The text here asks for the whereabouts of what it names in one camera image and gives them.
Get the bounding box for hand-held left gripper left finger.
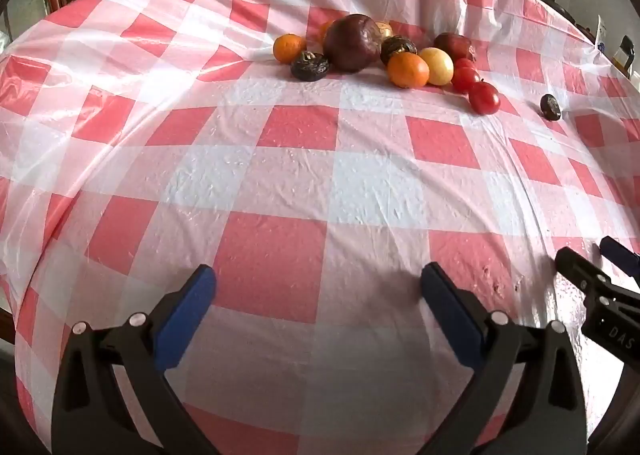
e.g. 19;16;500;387
51;264;221;455

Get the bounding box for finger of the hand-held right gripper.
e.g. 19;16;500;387
600;236;640;281
556;247;613;306

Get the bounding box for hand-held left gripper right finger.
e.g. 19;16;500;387
420;262;588;455

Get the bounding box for red tomato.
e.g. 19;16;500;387
468;80;501;115
451;58;481;95

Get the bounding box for smooth yellow fruit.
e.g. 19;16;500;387
418;47;455;86

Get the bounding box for small red pomegranate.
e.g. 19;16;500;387
433;32;477;63

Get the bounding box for large dark red pomegranate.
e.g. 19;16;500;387
323;14;384;73

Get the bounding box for red checked plastic tablecloth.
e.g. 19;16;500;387
0;0;640;455

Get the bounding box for yellow black package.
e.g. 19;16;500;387
612;35;636;71

